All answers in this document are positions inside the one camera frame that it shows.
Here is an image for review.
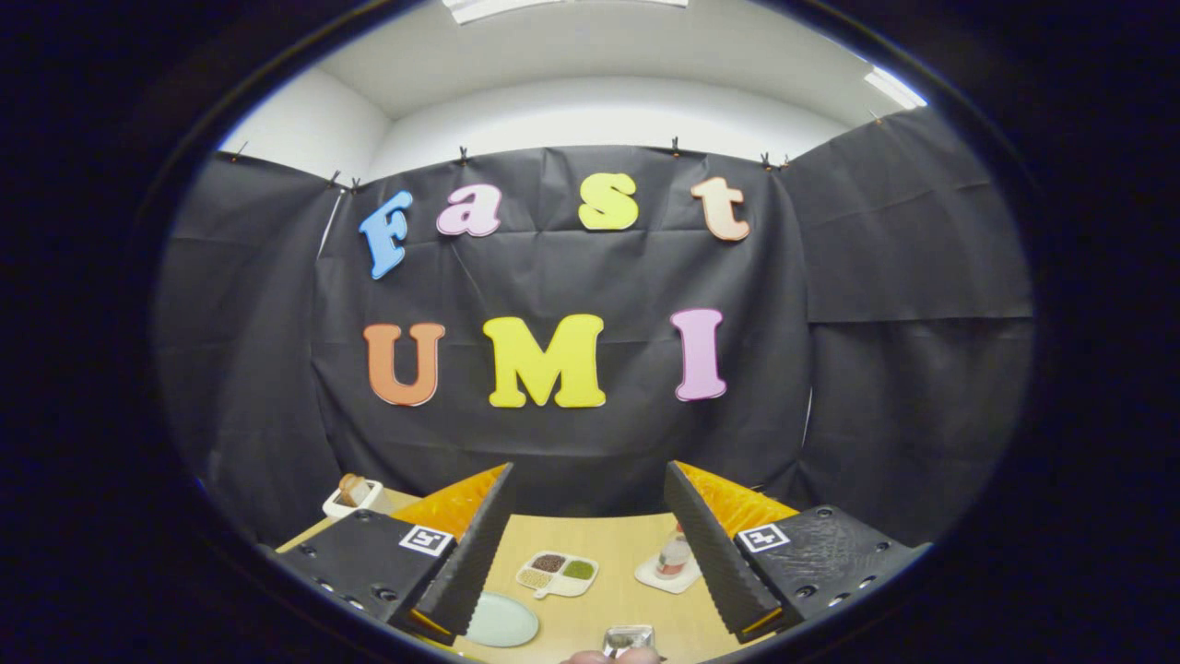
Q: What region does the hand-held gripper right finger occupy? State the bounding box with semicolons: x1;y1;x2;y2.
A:
664;459;932;645

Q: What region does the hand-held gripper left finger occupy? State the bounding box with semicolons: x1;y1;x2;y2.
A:
272;461;515;646

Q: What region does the clear bottle with red cap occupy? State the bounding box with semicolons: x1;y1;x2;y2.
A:
656;521;692;579

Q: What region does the white square coaster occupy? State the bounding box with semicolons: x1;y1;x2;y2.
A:
634;553;702;595

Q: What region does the light green plate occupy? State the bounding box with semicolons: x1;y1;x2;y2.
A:
464;591;541;648

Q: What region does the white divided tray with beans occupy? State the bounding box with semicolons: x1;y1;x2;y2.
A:
515;551;600;600

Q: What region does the perforated metal basket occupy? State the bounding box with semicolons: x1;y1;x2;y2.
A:
602;624;657;659

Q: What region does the white toaster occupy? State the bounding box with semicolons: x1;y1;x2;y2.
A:
322;478;393;523

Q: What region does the small ceiling light panel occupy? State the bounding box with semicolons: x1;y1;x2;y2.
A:
863;66;928;110

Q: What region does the long ceiling light panel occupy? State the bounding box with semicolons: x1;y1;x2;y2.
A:
442;0;689;25

